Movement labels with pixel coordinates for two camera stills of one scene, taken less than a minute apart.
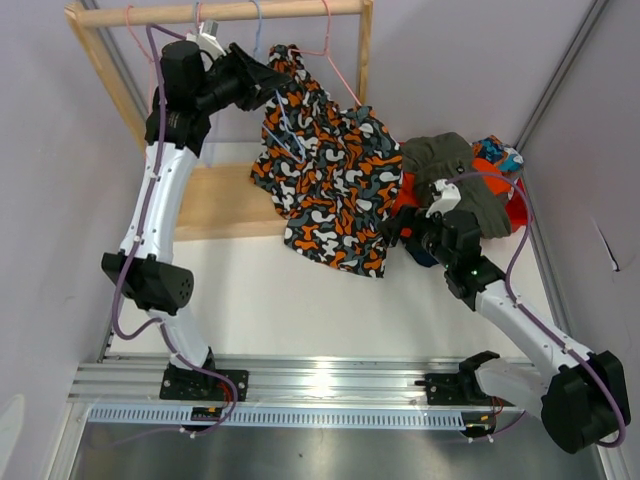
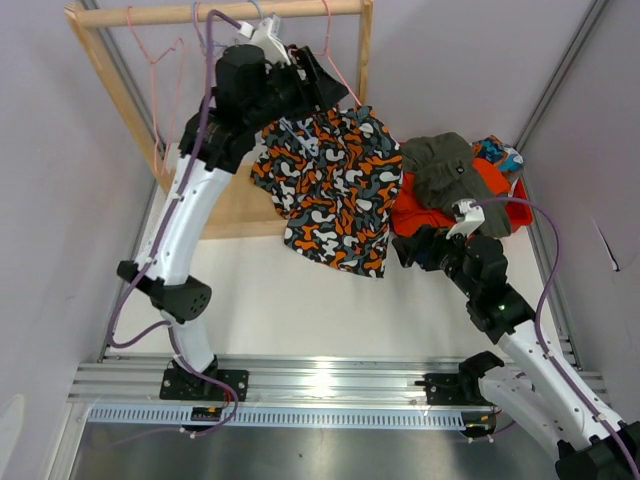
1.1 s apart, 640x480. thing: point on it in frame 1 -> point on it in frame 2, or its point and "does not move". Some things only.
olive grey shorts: [449, 157] does not move
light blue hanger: [271, 137] -> [310, 142]
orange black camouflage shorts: [334, 171] does not move
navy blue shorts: [421, 254] does not move
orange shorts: [486, 170] does not move
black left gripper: [256, 80] -> [322, 90]
